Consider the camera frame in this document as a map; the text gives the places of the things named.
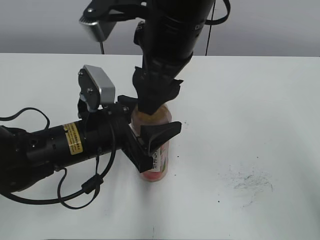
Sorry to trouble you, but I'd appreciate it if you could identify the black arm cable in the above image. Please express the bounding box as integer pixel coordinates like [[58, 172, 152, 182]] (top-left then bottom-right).
[[204, 0, 231, 26], [0, 107, 118, 209]]

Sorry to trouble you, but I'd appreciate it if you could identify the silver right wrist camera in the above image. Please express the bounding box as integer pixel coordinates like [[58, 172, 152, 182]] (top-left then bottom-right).
[[79, 0, 141, 43]]

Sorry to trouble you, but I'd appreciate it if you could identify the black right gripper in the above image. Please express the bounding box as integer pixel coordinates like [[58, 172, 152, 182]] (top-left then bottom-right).
[[132, 21, 193, 115]]

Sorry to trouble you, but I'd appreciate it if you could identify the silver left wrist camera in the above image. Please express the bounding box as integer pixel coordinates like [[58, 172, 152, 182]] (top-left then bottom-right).
[[78, 64, 116, 113]]

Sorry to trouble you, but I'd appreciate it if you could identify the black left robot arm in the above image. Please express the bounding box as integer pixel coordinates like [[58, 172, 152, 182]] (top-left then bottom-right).
[[0, 95, 182, 193]]

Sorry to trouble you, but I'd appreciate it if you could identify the peach oolong tea bottle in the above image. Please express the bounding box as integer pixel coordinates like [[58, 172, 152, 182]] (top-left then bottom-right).
[[131, 104, 172, 182]]

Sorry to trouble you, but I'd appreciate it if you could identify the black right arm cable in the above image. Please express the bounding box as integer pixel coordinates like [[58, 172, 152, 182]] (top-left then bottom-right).
[[204, 0, 231, 26]]

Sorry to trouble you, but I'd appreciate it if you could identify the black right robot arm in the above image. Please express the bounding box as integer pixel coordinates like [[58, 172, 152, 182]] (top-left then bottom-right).
[[132, 0, 214, 115]]

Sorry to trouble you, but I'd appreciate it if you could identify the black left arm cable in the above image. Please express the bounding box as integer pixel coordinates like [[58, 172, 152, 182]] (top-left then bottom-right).
[[0, 107, 118, 209]]

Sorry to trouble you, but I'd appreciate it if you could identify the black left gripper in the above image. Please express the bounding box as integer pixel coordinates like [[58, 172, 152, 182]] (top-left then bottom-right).
[[77, 95, 182, 173]]

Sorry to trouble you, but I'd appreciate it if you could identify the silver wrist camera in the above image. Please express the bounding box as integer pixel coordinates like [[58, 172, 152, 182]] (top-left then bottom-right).
[[78, 64, 116, 113], [79, 0, 141, 43]]

